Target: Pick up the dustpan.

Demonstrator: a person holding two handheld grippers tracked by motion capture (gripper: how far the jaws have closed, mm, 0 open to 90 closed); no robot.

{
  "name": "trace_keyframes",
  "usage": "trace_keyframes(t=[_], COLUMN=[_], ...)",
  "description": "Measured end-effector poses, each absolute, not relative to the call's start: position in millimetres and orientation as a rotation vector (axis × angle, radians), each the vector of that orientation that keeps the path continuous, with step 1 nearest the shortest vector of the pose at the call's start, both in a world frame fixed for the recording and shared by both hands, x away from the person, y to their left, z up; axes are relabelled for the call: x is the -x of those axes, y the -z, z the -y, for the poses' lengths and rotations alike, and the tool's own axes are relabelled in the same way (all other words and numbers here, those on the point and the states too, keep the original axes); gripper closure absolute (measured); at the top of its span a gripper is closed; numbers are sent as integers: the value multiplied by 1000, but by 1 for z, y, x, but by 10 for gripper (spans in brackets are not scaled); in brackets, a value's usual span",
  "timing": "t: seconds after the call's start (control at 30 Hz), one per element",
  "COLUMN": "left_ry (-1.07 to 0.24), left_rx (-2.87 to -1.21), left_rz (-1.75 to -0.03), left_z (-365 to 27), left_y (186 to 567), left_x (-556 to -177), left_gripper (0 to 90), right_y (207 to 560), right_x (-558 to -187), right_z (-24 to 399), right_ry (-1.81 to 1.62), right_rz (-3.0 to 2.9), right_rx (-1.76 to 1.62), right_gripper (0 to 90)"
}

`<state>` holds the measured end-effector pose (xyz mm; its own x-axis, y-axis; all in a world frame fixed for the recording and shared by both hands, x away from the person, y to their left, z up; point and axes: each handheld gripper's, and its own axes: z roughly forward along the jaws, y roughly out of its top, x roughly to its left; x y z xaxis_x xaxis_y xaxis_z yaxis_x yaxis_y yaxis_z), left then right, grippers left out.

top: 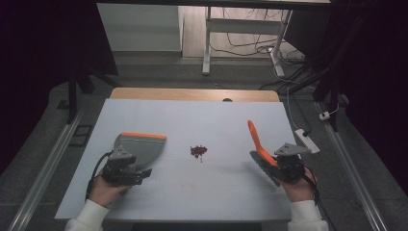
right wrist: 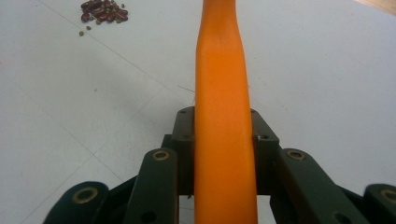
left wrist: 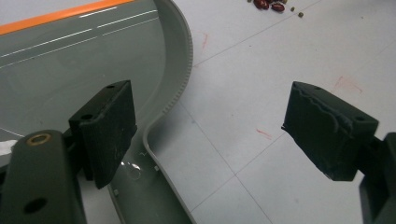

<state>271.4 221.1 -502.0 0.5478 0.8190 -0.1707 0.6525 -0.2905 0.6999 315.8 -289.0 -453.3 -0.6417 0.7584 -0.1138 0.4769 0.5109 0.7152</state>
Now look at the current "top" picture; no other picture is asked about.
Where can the small white adapter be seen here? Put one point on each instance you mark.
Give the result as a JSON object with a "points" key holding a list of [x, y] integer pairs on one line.
{"points": [[324, 115]]}

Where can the white table board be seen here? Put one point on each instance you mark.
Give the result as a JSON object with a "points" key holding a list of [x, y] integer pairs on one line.
{"points": [[198, 195]]}

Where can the dark curtain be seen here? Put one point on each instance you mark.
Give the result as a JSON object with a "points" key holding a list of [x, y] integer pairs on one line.
{"points": [[38, 48], [375, 64]]}

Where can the black tripod stand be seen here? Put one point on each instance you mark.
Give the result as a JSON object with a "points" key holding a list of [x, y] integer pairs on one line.
{"points": [[330, 93], [72, 96]]}

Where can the grey dustpan with orange edge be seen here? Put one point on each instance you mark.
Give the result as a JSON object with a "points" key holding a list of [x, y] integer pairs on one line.
{"points": [[144, 150]]}

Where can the white desk frame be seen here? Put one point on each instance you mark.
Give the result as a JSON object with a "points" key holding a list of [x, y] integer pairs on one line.
{"points": [[243, 26]]}

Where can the white cabinet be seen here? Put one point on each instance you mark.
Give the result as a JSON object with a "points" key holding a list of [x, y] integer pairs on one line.
{"points": [[141, 29]]}

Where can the person's right hand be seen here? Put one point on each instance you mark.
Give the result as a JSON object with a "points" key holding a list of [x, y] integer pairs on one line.
{"points": [[300, 191]]}

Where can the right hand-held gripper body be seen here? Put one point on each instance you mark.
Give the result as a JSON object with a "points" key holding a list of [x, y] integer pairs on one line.
{"points": [[290, 163]]}

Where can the black rectangular floor frame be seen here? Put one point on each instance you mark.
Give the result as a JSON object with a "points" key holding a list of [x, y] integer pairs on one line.
{"points": [[73, 136]]}

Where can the wooden table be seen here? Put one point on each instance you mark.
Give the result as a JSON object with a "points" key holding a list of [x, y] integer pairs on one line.
{"points": [[179, 94]]}

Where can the pile of red beans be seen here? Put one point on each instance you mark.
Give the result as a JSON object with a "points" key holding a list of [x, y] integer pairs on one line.
{"points": [[198, 150]]}

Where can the aluminium floor rail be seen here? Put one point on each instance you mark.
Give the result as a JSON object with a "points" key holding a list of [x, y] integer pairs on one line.
{"points": [[352, 170], [48, 166]]}

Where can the white power strip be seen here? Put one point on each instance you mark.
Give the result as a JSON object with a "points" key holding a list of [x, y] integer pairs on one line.
{"points": [[307, 141]]}

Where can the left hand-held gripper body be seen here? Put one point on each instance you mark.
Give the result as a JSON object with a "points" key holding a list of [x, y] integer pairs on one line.
{"points": [[118, 165]]}

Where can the dark round table grommet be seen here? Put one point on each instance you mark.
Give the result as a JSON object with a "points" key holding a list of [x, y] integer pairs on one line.
{"points": [[227, 100]]}

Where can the person's left hand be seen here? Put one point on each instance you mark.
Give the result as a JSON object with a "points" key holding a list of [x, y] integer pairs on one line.
{"points": [[104, 192]]}

